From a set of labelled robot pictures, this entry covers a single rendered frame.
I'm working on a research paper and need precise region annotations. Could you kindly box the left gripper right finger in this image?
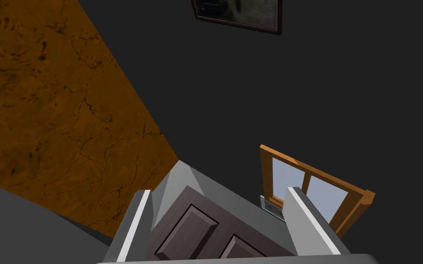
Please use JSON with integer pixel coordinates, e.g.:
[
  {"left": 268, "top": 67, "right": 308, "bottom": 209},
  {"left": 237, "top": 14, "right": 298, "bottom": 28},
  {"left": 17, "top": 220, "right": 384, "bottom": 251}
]
[{"left": 282, "top": 187, "right": 351, "bottom": 257}]

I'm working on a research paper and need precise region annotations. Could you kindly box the small framed picture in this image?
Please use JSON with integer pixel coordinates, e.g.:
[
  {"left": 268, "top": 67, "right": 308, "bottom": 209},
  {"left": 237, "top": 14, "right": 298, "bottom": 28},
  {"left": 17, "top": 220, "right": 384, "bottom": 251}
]
[{"left": 260, "top": 195, "right": 285, "bottom": 222}]

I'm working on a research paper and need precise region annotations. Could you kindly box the dark brown panelled door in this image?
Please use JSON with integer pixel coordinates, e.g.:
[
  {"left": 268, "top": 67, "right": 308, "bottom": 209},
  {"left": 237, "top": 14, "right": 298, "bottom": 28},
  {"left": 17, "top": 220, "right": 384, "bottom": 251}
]
[{"left": 146, "top": 185, "right": 295, "bottom": 262}]

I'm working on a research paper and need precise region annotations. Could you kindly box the dark framed wall picture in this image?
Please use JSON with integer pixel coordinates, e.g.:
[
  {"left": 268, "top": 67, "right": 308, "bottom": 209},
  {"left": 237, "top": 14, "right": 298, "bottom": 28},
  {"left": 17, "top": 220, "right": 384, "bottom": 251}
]
[{"left": 190, "top": 0, "right": 283, "bottom": 36}]

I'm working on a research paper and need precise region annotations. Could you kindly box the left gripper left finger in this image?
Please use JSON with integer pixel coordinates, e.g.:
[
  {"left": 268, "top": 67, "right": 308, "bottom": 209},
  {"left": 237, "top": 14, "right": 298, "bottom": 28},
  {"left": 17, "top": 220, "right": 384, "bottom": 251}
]
[{"left": 102, "top": 189, "right": 154, "bottom": 263}]

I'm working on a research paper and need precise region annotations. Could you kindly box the wooden framed window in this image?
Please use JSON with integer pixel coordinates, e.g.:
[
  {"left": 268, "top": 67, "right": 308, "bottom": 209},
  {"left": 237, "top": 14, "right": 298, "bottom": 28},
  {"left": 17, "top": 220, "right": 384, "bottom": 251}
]
[{"left": 259, "top": 144, "right": 376, "bottom": 238}]

